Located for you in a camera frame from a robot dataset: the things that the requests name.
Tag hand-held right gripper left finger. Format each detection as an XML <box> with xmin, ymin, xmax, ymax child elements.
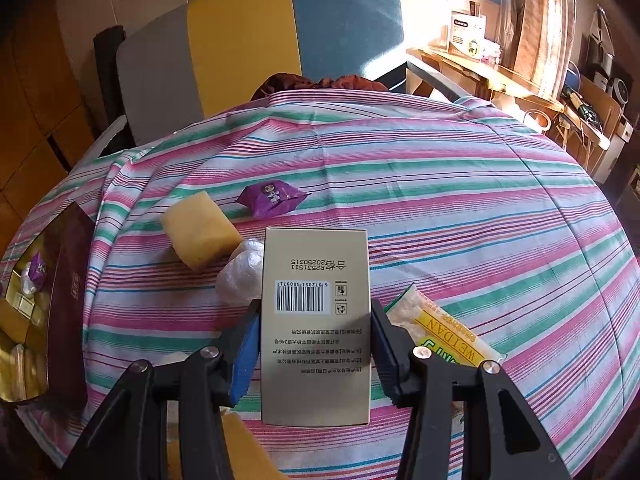
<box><xmin>57</xmin><ymin>299</ymin><xmax>263</xmax><ymax>480</ymax></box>

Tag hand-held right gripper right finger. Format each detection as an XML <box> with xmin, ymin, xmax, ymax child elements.
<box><xmin>370</xmin><ymin>297</ymin><xmax>573</xmax><ymax>480</ymax></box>

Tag yellow snack packet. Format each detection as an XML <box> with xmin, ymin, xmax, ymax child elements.
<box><xmin>387</xmin><ymin>282</ymin><xmax>507</xmax><ymax>368</ymax></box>

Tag yellow sponge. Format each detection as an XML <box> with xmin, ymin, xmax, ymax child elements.
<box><xmin>161</xmin><ymin>191</ymin><xmax>242</xmax><ymax>272</ymax></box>
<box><xmin>167</xmin><ymin>407</ymin><xmax>282</xmax><ymax>480</ymax></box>

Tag beige cardboard box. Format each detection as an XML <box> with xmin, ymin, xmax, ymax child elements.
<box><xmin>261</xmin><ymin>226</ymin><xmax>372</xmax><ymax>428</ymax></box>

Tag gold tin box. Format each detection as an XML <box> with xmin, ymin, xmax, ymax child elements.
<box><xmin>0</xmin><ymin>200</ymin><xmax>97</xmax><ymax>403</ymax></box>

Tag purple snack packet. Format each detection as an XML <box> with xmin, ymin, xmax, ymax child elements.
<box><xmin>22</xmin><ymin>252</ymin><xmax>48</xmax><ymax>283</ymax></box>
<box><xmin>236</xmin><ymin>182</ymin><xmax>311</xmax><ymax>219</ymax></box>

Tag clear plastic wrapped item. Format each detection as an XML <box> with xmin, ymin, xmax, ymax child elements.
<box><xmin>216</xmin><ymin>238</ymin><xmax>265</xmax><ymax>307</ymax></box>

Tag striped blanket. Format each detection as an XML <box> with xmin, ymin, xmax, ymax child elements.
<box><xmin>0</xmin><ymin>92</ymin><xmax>640</xmax><ymax>480</ymax></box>

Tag dark red cloth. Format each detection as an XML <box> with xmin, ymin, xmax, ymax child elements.
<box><xmin>250</xmin><ymin>74</ymin><xmax>388</xmax><ymax>103</ymax></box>

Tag wooden desk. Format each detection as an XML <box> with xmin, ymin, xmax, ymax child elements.
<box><xmin>407</xmin><ymin>45</ymin><xmax>566</xmax><ymax>116</ymax></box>

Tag grey yellow blue chair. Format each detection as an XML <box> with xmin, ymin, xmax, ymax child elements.
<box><xmin>97</xmin><ymin>0</ymin><xmax>473</xmax><ymax>158</ymax></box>

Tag brown cardboard box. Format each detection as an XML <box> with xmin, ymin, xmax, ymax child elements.
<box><xmin>565</xmin><ymin>77</ymin><xmax>626</xmax><ymax>151</ymax></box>

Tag wooden wardrobe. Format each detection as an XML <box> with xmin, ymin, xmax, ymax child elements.
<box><xmin>0</xmin><ymin>0</ymin><xmax>101</xmax><ymax>241</ymax></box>

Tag white printed carton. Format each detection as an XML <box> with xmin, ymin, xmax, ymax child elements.
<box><xmin>447</xmin><ymin>10</ymin><xmax>488</xmax><ymax>58</ymax></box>

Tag beige patterned curtain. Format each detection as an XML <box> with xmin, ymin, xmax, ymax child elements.
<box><xmin>510</xmin><ymin>0</ymin><xmax>578</xmax><ymax>96</ymax></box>

